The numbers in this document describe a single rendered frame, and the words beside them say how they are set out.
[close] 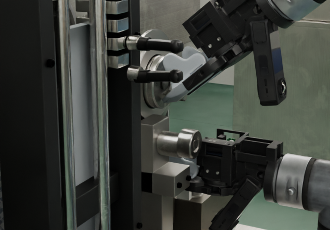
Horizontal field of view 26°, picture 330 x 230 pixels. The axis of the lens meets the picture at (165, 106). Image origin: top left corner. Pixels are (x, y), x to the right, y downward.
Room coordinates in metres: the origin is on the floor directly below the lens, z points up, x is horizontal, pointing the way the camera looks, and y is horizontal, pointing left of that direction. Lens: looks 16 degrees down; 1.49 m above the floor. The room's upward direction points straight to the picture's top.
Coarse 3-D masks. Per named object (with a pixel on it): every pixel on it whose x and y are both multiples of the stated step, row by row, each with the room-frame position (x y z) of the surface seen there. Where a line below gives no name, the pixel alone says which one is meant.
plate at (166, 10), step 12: (72, 0) 1.40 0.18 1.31; (144, 0) 1.66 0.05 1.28; (156, 0) 1.71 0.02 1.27; (168, 0) 1.77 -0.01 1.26; (180, 0) 1.83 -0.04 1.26; (192, 0) 1.90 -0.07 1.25; (84, 12) 1.44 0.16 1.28; (144, 12) 1.66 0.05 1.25; (156, 12) 1.71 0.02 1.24; (168, 12) 1.77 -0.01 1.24; (180, 12) 1.83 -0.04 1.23; (192, 12) 1.90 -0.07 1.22; (144, 24) 1.66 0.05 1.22; (156, 24) 1.71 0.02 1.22; (168, 24) 1.77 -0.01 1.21; (180, 24) 1.83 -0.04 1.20; (168, 36) 1.77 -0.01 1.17; (180, 36) 1.83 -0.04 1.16
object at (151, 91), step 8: (160, 56) 0.98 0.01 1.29; (152, 64) 0.97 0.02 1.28; (160, 64) 0.97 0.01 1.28; (144, 88) 0.95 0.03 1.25; (152, 88) 0.95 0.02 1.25; (160, 88) 0.97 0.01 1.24; (168, 88) 0.99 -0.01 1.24; (144, 96) 0.96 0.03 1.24; (152, 96) 0.95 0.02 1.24; (160, 96) 0.97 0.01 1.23; (152, 104) 0.96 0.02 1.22; (160, 104) 0.97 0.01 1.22
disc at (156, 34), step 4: (144, 32) 0.98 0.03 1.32; (148, 32) 0.98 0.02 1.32; (152, 32) 0.99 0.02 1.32; (156, 32) 1.00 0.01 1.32; (160, 32) 1.01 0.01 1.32; (144, 36) 0.97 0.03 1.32; (148, 36) 0.98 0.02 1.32; (152, 36) 0.99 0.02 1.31; (156, 36) 1.00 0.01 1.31; (160, 36) 1.01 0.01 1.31; (164, 36) 1.02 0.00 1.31; (140, 52) 0.96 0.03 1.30; (168, 104) 1.04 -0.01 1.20; (164, 112) 1.02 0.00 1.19
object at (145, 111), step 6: (144, 54) 0.96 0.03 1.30; (150, 54) 0.98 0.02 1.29; (156, 54) 0.99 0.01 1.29; (162, 54) 1.01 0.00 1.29; (144, 60) 0.96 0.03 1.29; (144, 66) 0.96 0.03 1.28; (144, 102) 0.96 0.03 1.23; (144, 108) 0.96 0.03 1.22; (150, 108) 0.97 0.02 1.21; (156, 108) 0.99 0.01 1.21; (144, 114) 0.96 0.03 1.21; (150, 114) 0.97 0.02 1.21; (156, 114) 0.99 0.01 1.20
